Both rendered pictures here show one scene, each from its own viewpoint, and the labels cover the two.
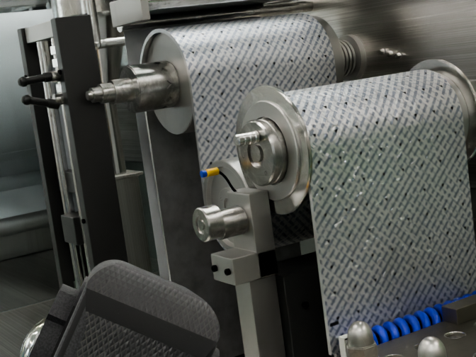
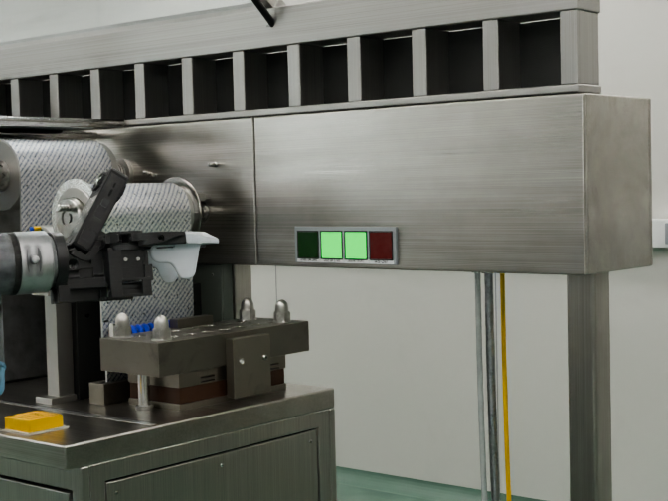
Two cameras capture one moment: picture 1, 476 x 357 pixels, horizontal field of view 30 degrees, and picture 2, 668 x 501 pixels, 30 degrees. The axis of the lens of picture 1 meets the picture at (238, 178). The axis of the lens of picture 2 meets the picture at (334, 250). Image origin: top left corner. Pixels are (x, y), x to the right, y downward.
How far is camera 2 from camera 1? 1.43 m
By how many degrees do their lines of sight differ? 20
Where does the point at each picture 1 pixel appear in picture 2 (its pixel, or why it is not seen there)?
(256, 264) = not seen: hidden behind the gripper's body
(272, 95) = (80, 184)
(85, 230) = not seen: outside the picture
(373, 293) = (130, 308)
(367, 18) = (136, 149)
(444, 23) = (185, 157)
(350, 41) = (122, 163)
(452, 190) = not seen: hidden behind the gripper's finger
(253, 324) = (55, 323)
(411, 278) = (152, 303)
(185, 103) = (13, 189)
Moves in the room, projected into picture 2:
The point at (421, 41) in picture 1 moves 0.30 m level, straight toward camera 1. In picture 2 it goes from (170, 167) to (168, 164)
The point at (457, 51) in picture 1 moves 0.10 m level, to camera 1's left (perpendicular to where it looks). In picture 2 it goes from (192, 175) to (144, 176)
